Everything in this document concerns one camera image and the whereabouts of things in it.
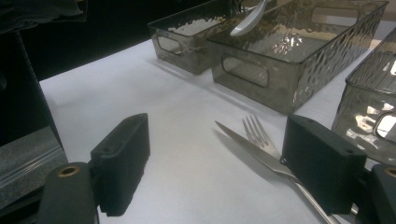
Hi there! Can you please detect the metal table knife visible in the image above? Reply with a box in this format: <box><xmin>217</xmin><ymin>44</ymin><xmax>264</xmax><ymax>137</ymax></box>
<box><xmin>214</xmin><ymin>120</ymin><xmax>344</xmax><ymax>224</ymax></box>

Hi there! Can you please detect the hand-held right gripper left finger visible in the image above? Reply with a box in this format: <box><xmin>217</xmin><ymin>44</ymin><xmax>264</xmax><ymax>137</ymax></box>
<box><xmin>90</xmin><ymin>112</ymin><xmax>151</xmax><ymax>217</ymax></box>

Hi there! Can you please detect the smoky clear plastic bin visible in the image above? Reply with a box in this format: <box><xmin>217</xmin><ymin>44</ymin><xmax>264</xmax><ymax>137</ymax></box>
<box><xmin>147</xmin><ymin>0</ymin><xmax>235</xmax><ymax>76</ymax></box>
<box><xmin>206</xmin><ymin>0</ymin><xmax>389</xmax><ymax>116</ymax></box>
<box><xmin>331</xmin><ymin>28</ymin><xmax>396</xmax><ymax>166</ymax></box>

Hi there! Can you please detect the aluminium floor rail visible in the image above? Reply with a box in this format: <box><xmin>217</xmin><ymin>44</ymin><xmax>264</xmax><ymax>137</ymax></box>
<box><xmin>0</xmin><ymin>144</ymin><xmax>64</xmax><ymax>190</ymax></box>

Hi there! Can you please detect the metal fork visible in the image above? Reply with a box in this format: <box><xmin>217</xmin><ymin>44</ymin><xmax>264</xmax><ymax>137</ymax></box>
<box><xmin>241</xmin><ymin>114</ymin><xmax>284</xmax><ymax>161</ymax></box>

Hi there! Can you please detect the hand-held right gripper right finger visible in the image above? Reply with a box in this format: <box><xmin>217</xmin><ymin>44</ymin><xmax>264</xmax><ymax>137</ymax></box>
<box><xmin>279</xmin><ymin>114</ymin><xmax>368</xmax><ymax>217</ymax></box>

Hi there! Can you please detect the white table cover sheet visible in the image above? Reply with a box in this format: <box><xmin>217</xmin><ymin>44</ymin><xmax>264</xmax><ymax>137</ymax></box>
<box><xmin>38</xmin><ymin>18</ymin><xmax>396</xmax><ymax>224</ymax></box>

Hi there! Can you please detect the white ceramic spoon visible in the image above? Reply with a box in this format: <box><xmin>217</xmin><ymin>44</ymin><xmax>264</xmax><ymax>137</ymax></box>
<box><xmin>229</xmin><ymin>0</ymin><xmax>270</xmax><ymax>37</ymax></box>

